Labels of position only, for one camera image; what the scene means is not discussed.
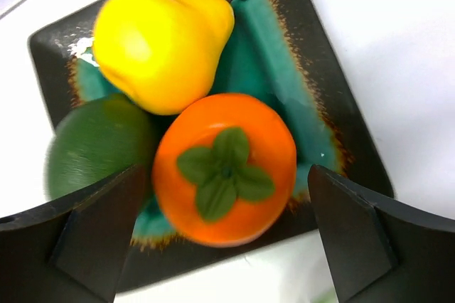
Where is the yellow fake pear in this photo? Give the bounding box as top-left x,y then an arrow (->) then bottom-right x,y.
92,0 -> 245,115

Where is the green fake lime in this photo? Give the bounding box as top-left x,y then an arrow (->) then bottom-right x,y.
45,93 -> 161,200

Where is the square black teal plate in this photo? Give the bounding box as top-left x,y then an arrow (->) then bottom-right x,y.
27,0 -> 395,295

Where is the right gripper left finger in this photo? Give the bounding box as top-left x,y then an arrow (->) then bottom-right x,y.
1,165 -> 146,302

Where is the orange fake persimmon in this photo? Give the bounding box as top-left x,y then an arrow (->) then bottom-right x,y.
152,93 -> 296,247

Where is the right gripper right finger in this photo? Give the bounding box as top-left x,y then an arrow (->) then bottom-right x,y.
308,165 -> 454,302

